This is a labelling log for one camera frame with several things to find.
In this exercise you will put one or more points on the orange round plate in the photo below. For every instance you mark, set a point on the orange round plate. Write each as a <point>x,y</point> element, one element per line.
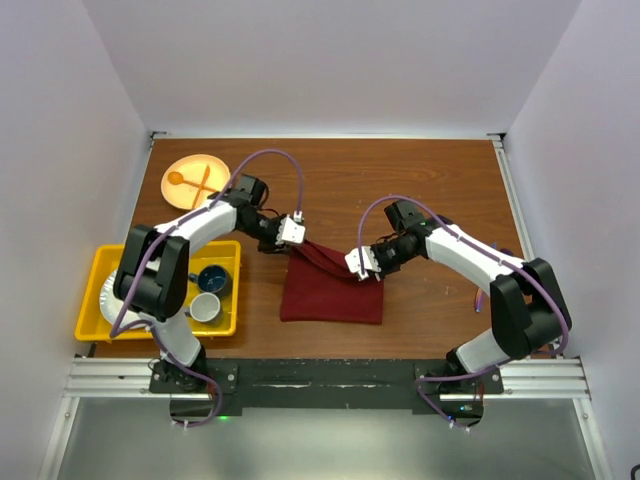
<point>192,168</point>

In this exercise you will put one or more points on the orange plastic fork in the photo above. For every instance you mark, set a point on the orange plastic fork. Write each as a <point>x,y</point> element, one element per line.
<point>201,187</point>

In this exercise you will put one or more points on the orange plastic spoon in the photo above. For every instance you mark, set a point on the orange plastic spoon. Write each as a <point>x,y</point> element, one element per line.
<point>176,178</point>

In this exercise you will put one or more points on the yellow plastic bin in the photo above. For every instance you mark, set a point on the yellow plastic bin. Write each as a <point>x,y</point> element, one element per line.
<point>92,326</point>

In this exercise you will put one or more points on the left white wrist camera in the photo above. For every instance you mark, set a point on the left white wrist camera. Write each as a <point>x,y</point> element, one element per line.
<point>291,230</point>

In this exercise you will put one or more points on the grey white mug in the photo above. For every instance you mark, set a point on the grey white mug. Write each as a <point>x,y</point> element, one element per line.
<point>205,308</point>

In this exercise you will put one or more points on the dark blue mug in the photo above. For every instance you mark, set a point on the dark blue mug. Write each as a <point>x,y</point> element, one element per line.
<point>213,279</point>

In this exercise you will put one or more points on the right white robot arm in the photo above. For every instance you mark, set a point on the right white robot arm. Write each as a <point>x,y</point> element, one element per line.
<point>527,307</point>

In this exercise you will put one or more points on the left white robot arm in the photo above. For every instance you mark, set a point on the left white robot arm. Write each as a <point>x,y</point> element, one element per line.
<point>151,279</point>

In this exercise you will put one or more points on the white paper plate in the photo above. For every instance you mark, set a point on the white paper plate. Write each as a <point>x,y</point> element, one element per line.
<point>110,306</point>

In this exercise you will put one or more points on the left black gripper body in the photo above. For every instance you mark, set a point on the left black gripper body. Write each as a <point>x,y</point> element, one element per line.
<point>265,230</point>

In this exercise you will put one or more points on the dark red cloth napkin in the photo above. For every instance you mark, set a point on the dark red cloth napkin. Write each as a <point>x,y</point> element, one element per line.
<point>319,287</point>

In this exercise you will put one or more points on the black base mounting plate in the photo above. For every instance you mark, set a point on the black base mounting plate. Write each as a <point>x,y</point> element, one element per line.
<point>323,384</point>

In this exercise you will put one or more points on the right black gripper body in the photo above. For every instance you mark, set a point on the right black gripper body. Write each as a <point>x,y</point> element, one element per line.
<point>390,255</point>

